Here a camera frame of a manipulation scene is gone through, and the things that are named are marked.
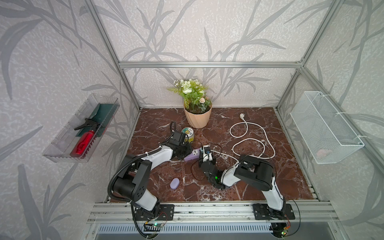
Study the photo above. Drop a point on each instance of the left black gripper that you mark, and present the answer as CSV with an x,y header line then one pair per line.
x,y
189,150

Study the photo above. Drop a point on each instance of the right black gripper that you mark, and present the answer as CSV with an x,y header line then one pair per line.
x,y
201,162

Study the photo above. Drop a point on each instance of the purple power strip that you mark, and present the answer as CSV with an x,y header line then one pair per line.
x,y
194,155

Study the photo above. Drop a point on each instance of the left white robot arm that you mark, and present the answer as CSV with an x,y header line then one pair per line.
x,y
129,183

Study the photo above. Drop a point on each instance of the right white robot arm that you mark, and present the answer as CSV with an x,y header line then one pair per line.
x,y
254,171

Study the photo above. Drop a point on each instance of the round tin can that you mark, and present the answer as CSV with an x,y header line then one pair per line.
x,y
189,134

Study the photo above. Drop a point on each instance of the beige flower pot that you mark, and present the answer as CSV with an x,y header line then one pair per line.
x,y
198,116

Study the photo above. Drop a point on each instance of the purple earbuds case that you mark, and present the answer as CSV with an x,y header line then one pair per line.
x,y
175,183

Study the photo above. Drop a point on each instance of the green artificial flowering plant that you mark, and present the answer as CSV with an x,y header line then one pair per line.
x,y
195,99

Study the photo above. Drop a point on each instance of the pink object in basket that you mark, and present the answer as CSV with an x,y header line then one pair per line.
x,y
323,153

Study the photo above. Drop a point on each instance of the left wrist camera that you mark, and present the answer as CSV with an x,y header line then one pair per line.
x,y
178,138

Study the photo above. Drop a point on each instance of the red handled pruning shears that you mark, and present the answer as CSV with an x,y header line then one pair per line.
x,y
81,148

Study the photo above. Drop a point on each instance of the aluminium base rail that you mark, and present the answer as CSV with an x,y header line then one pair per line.
x,y
217,212

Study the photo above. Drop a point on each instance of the clear plastic wall tray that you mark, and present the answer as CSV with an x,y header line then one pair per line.
x,y
79,138

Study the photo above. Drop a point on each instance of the white wire mesh basket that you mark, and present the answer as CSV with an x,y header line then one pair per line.
x,y
323,127

